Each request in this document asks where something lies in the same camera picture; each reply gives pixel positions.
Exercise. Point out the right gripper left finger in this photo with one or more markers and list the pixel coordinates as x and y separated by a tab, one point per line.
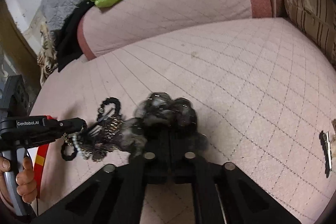
112	195

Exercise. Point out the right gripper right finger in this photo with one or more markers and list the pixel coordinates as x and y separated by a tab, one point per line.
225	194

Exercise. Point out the red tray box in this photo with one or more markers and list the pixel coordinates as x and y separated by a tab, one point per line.
38	167

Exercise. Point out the grey black organza scrunchie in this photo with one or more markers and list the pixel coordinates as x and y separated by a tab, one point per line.
158	114

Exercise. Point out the black hair clip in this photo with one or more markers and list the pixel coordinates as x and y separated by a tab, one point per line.
326	146

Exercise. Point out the left hand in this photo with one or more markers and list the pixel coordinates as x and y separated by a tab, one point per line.
27	186

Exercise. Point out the tiger print cloth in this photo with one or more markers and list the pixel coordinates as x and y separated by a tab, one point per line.
46	59

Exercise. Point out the black cloth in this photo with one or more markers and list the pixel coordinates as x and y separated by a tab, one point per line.
66	42

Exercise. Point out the clear crystal hair clip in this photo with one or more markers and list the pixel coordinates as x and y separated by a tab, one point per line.
333	140

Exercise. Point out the pink quilted bolster pillow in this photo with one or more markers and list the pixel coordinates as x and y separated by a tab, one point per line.
102	30

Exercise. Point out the striped brown pillow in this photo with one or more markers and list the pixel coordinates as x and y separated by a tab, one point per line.
316	19

